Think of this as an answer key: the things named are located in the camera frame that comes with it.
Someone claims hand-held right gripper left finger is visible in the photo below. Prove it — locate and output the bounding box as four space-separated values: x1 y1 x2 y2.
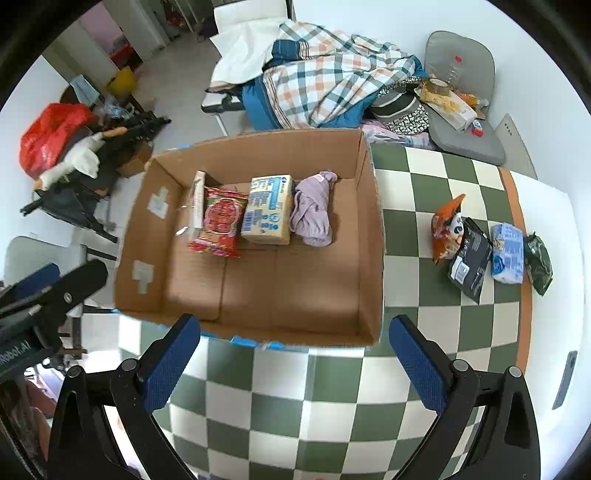
47 313 202 480

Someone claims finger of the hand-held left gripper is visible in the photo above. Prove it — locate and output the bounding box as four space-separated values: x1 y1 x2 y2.
0 263 62 311
28 259 110 329

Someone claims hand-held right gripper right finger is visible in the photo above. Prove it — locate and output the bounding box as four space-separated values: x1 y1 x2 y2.
389 315 542 480

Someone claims black snack packet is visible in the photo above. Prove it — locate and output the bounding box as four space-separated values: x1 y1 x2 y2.
448 216 493 305

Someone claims orange snack packet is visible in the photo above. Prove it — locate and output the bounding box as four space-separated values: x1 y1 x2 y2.
431 194 468 265

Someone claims brown cardboard box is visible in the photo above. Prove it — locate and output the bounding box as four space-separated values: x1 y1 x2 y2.
114 128 387 348

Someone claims light blue tissue packet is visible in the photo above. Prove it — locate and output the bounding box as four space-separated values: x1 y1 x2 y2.
489 222 526 285

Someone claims dark green snack packet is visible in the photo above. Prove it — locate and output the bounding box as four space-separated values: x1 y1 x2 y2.
523 232 554 296

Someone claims light grey chair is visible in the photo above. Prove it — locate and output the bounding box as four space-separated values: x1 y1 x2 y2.
4 236 118 324

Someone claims black tripod stand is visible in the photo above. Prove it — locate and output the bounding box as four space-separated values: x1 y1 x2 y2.
19 111 172 244

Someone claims green and white checkered mat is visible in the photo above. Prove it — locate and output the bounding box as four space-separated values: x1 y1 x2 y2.
117 143 534 480

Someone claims white plush goose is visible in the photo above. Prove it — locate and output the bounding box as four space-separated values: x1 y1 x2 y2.
36 127 127 191

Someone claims small cardboard box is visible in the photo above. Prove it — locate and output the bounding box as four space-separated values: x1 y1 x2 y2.
116 141 154 179

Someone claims slim white box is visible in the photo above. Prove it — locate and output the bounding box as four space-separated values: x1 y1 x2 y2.
175 170 207 241

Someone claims red plastic bag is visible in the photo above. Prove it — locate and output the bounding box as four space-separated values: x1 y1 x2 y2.
19 103 97 180

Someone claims red snack packet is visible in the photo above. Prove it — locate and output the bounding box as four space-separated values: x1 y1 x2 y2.
187 185 250 259

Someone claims yellow and blue tissue pack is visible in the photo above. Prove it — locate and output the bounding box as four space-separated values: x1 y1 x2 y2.
240 174 296 246

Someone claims purple cloth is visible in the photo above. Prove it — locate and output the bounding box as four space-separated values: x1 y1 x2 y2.
289 171 339 248

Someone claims blue face mask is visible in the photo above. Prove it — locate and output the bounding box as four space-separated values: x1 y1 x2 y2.
71 75 101 106

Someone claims pink cloth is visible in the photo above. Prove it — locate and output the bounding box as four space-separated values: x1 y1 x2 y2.
360 119 438 151

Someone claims grey padded chair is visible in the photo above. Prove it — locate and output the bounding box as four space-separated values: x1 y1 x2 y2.
412 30 507 166

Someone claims blue quilt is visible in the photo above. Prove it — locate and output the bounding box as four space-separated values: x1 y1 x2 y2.
241 39 430 132

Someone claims black and white patterned cloth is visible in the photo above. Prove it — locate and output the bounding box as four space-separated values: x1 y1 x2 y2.
368 83 431 136

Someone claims yellow snack bag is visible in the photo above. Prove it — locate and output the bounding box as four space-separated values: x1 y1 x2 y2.
417 87 479 133

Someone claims clear plastic bottle red cap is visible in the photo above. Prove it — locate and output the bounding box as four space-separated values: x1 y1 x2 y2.
442 54 466 86

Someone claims plaid blanket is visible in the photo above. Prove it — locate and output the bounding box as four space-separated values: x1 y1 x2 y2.
261 21 423 131

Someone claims white metal frame chair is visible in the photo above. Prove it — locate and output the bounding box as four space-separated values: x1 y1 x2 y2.
200 0 296 137

